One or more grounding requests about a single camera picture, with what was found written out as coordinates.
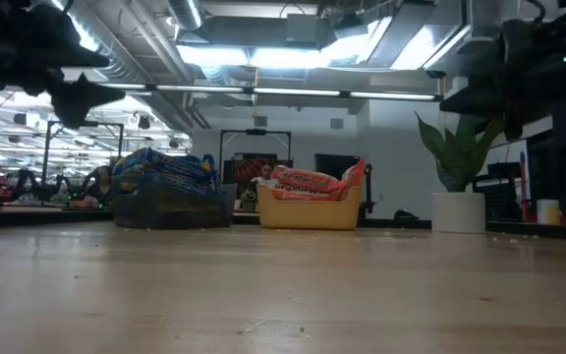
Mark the white and yellow roll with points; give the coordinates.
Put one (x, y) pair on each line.
(548, 211)

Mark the yellow plastic bin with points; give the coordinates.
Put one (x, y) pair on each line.
(307, 214)

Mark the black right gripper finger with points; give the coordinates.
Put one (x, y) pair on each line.
(489, 109)
(479, 93)

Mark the black monitor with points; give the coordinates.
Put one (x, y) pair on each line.
(332, 164)

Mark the silver round air duct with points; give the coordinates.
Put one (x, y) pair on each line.
(187, 12)

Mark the grey wall vent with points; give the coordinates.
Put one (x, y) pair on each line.
(260, 122)
(336, 124)

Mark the orange patterned board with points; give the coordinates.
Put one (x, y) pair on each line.
(243, 169)

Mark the long suspended light bar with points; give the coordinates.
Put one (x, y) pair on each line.
(214, 90)

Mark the person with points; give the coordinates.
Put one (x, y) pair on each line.
(101, 184)
(266, 172)

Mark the snake plant in white pot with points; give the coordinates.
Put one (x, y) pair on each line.
(457, 211)

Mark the black robot station frame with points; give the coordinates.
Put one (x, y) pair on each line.
(45, 147)
(256, 132)

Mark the black ceiling spotlight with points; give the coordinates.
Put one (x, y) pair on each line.
(19, 119)
(174, 144)
(144, 123)

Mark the black ceiling camera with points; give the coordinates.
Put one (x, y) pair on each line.
(435, 75)

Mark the bright ceiling light panel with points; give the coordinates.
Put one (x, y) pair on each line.
(243, 57)

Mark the black aluminium table frame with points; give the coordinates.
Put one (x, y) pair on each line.
(42, 218)

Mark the black perforated cart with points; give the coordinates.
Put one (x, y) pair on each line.
(501, 196)

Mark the black stand post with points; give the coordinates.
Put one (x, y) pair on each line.
(369, 206)

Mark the grey plastic bin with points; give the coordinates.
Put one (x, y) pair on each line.
(175, 211)

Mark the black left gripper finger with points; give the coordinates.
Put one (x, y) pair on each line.
(79, 100)
(79, 51)

